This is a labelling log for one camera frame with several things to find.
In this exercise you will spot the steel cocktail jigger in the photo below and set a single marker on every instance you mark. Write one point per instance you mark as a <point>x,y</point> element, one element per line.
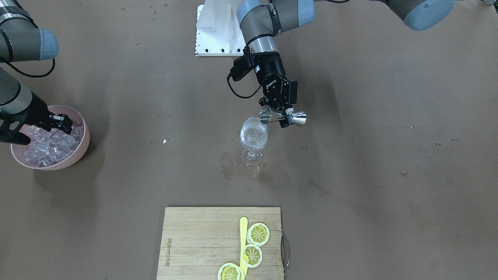
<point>271,115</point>

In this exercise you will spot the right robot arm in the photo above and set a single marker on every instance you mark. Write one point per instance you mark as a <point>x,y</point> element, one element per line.
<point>22,40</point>

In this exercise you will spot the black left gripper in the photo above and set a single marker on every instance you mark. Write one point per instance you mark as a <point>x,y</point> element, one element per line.
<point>274,72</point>

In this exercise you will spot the lemon slice far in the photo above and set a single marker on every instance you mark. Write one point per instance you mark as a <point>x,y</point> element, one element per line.
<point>258,234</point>

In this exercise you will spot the lemon slice middle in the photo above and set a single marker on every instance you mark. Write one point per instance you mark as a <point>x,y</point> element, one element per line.
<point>251,256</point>

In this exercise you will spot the pink bowl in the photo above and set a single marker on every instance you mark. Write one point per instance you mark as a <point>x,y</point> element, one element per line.
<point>78,120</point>

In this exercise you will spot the bamboo cutting board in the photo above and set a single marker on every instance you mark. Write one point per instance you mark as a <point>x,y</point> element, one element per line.
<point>197,241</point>

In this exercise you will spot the lemon slice near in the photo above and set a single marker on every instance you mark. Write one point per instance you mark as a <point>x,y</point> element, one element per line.
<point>230,271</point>

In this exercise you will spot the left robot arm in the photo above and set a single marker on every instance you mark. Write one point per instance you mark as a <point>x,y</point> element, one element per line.
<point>260,24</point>

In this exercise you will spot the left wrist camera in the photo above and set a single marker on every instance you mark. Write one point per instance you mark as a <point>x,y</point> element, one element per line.
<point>242,66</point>

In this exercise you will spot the clear wine glass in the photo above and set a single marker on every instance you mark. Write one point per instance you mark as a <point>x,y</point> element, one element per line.
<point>253,138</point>

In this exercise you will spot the pile of clear ice cubes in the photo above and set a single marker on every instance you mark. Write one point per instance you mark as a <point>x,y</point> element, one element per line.
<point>49,148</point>

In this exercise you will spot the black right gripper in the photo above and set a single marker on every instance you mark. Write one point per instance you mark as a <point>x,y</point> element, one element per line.
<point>35,110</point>

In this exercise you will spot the lemon slice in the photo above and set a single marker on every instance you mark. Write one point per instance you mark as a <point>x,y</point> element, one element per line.
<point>230,271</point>
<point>251,256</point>
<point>258,234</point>

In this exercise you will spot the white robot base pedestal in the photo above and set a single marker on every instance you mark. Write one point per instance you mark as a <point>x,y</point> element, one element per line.
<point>218,32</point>

